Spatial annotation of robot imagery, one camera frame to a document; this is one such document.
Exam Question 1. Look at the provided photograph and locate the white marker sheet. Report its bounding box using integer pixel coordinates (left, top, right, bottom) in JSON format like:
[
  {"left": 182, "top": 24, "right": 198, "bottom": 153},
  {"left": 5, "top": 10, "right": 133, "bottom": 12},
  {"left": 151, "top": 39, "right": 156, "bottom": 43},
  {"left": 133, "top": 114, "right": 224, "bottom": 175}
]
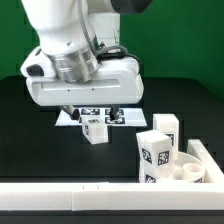
[{"left": 56, "top": 107, "right": 147, "bottom": 127}]

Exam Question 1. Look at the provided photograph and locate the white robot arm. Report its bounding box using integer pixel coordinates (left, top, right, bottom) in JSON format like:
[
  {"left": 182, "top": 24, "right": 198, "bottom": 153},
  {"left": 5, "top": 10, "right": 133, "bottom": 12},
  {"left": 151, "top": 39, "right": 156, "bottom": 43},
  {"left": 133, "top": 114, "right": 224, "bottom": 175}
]
[{"left": 21, "top": 0, "right": 153, "bottom": 120}]

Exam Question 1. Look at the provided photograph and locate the white L-shaped fence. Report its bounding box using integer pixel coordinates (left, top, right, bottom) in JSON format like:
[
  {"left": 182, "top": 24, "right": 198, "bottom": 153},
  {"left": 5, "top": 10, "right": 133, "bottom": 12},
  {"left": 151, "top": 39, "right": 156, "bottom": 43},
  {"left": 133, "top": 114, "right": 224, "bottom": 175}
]
[{"left": 0, "top": 140, "right": 224, "bottom": 211}]

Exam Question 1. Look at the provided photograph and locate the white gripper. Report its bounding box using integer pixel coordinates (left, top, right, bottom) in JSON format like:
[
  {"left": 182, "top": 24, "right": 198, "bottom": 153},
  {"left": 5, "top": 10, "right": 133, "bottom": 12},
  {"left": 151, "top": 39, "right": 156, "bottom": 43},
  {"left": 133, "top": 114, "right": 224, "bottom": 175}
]
[{"left": 21, "top": 47, "right": 144, "bottom": 121}]

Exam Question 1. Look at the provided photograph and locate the white round stool seat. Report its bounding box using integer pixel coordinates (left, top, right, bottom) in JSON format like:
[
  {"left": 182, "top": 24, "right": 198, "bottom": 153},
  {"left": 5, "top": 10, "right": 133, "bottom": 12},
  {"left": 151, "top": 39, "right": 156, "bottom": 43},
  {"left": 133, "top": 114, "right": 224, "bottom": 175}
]
[{"left": 138, "top": 150, "right": 206, "bottom": 184}]

